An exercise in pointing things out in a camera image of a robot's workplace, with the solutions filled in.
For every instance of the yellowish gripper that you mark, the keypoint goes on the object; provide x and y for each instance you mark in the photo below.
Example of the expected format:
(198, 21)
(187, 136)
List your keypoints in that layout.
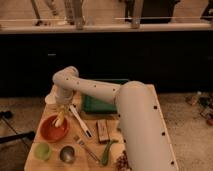
(62, 110)

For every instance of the yellow banana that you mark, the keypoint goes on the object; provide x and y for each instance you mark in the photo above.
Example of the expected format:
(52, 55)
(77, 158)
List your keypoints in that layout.
(60, 119)

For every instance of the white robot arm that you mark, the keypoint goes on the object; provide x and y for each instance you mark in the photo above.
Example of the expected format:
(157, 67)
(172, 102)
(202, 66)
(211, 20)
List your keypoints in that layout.
(148, 146)

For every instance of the red orange bowl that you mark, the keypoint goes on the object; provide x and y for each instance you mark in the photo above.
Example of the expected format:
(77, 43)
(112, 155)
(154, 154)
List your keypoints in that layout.
(52, 134)

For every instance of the small metal bowl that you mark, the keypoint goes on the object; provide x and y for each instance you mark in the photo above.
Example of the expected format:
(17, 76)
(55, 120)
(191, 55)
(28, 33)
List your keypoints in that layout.
(67, 154)

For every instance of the white cup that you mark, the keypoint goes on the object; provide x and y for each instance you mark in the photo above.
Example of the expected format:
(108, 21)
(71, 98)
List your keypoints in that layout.
(50, 99)

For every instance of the green plastic tray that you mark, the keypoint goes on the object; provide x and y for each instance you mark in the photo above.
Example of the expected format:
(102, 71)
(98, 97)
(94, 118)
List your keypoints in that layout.
(92, 105)

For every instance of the wooden block brush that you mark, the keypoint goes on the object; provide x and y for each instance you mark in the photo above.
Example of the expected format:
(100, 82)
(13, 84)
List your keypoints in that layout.
(102, 130)

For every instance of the green cup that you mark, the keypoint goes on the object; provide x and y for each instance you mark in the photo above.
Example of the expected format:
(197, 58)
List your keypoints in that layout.
(42, 151)

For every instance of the black tripod stand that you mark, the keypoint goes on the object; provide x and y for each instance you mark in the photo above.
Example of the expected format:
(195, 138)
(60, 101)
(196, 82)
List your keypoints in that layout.
(5, 115)

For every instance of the bunch of dark grapes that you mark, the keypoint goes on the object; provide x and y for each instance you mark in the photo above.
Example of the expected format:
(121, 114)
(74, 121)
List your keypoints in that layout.
(122, 162)

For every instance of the white handled spatula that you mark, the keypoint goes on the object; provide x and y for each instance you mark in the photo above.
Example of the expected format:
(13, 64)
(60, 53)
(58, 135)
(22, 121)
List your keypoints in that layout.
(81, 122)

